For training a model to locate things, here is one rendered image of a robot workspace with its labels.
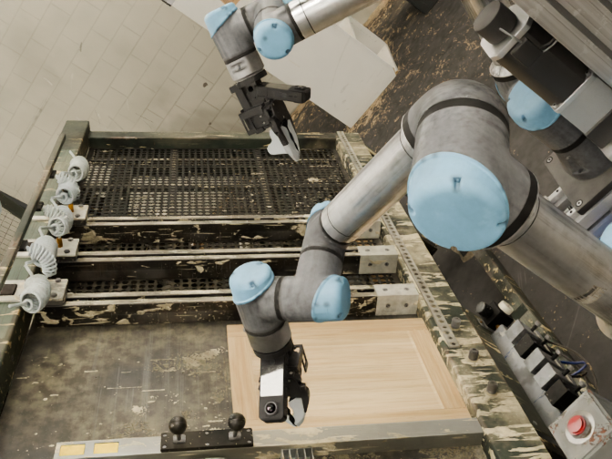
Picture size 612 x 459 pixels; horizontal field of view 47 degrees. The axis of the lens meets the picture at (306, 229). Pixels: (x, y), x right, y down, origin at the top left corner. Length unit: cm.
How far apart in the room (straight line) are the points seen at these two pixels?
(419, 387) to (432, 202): 108
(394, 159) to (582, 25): 34
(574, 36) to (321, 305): 55
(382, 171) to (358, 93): 455
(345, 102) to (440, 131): 476
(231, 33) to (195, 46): 539
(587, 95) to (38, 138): 671
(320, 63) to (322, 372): 385
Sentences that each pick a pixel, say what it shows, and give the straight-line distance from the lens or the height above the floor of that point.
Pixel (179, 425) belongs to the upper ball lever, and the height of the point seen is 154.
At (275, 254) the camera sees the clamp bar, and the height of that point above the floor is 125.
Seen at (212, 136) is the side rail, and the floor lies 138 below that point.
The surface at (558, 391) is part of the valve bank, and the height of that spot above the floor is 76.
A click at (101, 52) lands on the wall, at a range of 707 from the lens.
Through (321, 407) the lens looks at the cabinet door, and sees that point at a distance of 176.
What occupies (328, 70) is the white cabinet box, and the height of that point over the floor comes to 45.
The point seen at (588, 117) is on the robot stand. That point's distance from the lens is 131.
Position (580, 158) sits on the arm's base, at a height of 110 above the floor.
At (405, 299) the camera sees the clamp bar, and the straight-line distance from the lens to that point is 211.
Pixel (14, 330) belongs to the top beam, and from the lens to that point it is 194.
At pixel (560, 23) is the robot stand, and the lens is 112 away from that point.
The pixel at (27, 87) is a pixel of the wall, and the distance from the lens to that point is 739.
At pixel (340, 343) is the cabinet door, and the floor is 111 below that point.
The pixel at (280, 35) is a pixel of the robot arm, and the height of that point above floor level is 177.
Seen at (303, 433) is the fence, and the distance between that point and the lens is 166.
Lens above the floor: 207
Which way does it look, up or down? 23 degrees down
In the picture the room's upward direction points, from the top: 59 degrees counter-clockwise
